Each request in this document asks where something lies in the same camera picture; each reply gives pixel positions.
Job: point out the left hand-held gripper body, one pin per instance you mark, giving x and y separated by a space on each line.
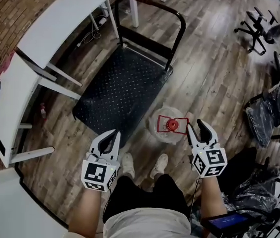
95 173

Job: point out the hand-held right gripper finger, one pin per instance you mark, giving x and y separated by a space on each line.
192 139
208 134

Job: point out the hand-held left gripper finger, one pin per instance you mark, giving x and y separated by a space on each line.
97 141
116 147

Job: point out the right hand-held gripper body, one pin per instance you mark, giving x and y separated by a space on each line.
210 161

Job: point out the clear plastic water jug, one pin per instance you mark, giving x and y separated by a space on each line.
172 125

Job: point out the black platform trolley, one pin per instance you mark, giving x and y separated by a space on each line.
120 88

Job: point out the person's right forearm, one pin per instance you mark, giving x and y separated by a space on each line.
212 197

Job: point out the person's left forearm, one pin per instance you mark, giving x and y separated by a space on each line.
85 212

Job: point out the person's left white shoe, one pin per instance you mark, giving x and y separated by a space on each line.
128 163

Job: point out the person's white shoe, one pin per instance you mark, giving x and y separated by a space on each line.
160 165
128 163

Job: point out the person's right white shoe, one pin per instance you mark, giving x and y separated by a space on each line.
160 165

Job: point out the person's black shorts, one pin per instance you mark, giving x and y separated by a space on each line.
130 197

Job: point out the black device with blue screen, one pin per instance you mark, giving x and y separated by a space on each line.
224 219

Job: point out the plastic bottle with red label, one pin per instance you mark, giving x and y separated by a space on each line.
43 110

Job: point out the person's white shirt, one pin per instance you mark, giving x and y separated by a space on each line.
147 224

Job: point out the white desk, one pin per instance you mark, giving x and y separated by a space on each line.
134 9
13 90
68 16

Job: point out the pink red cloth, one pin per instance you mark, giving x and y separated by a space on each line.
8 62

